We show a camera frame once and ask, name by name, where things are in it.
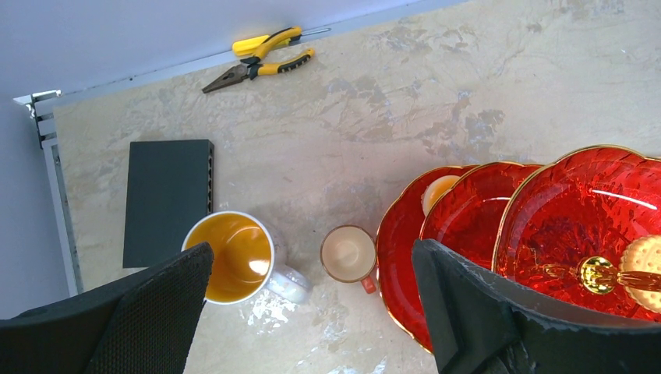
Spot yellow frosted donut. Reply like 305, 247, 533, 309
421, 175, 460, 216

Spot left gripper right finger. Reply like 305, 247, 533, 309
412, 239, 660, 373

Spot white mug with tea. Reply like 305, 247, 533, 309
181, 210, 313, 305

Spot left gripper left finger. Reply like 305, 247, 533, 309
1, 242, 214, 373

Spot black square mat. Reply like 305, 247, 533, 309
122, 139, 214, 269

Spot small brown cup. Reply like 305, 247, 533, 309
320, 224, 376, 295

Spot yellow black pliers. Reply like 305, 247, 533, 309
201, 26, 331, 94

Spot round orange cookie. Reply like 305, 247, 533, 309
619, 235, 661, 315

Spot red three-tier cake stand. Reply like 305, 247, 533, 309
376, 146, 660, 350

